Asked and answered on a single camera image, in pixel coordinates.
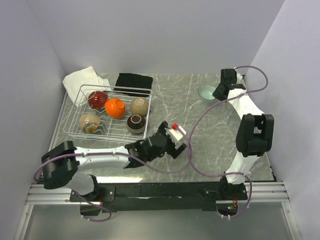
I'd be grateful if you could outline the purple cable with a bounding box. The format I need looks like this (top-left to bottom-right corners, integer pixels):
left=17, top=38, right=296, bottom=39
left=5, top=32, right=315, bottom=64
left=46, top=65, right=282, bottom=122
left=188, top=65, right=270, bottom=220
left=33, top=129, right=193, bottom=223

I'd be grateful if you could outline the dark brown patterned bowl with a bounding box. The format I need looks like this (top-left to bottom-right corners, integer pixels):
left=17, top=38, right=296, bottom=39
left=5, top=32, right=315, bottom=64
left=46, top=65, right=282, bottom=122
left=126, top=114, right=147, bottom=135

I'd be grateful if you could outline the dark red bowl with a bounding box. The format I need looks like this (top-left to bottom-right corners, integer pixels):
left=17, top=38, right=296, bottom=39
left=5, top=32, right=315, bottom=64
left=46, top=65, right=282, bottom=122
left=87, top=91, right=109, bottom=110

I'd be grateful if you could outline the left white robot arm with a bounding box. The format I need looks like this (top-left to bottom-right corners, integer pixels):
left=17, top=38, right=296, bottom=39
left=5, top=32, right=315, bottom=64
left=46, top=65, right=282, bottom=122
left=40, top=121, right=187, bottom=201

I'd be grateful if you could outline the tan ceramic bowl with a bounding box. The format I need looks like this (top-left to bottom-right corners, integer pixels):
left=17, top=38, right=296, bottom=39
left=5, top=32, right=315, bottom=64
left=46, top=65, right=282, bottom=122
left=130, top=97, right=149, bottom=116

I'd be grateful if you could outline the white folded cloth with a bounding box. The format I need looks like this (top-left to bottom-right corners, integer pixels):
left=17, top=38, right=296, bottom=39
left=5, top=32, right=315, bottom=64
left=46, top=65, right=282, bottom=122
left=62, top=66, right=111, bottom=107

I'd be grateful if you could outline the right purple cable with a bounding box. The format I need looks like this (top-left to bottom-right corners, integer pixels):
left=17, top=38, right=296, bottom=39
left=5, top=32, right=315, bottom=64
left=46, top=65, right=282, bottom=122
left=188, top=65, right=270, bottom=220

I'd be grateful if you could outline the white wire dish rack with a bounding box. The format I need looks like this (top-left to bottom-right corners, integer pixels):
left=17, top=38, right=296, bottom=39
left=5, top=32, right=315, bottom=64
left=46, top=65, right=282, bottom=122
left=63, top=84, right=152, bottom=144

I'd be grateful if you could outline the light blue bowl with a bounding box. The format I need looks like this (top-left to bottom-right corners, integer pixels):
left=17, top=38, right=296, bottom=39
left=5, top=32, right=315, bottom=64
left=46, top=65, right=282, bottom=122
left=197, top=85, right=216, bottom=101

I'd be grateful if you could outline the black folded cloth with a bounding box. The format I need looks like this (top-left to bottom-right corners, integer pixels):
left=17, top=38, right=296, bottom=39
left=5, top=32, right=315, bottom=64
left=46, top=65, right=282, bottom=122
left=114, top=73, right=153, bottom=98

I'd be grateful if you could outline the orange bowl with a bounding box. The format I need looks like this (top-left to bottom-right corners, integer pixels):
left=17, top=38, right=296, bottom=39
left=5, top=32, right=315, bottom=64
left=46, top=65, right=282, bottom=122
left=104, top=98, right=126, bottom=119

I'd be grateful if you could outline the beige floral bowl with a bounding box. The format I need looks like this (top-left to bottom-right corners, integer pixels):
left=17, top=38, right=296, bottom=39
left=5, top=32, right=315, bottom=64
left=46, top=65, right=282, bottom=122
left=78, top=113, right=101, bottom=134

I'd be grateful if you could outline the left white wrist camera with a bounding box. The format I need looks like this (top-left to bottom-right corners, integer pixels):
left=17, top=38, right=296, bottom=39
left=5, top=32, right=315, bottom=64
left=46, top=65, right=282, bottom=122
left=166, top=123, right=187, bottom=147

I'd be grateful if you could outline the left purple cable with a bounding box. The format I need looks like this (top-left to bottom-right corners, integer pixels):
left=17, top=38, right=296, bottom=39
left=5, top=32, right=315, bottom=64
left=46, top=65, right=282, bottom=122
left=33, top=129, right=193, bottom=223

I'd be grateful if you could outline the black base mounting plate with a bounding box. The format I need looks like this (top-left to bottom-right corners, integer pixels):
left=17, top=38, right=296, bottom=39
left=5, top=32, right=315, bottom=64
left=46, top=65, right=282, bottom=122
left=68, top=181, right=248, bottom=216

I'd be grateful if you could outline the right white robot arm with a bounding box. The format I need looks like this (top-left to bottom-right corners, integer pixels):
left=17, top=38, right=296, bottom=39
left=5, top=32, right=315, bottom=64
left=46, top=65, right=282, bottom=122
left=212, top=68, right=275, bottom=200

